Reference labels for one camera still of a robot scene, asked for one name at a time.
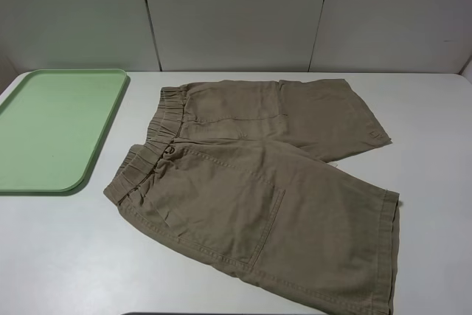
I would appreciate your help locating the green plastic tray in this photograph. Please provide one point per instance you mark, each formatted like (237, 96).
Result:
(52, 126)

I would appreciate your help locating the khaki shorts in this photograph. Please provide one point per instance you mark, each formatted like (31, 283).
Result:
(240, 175)

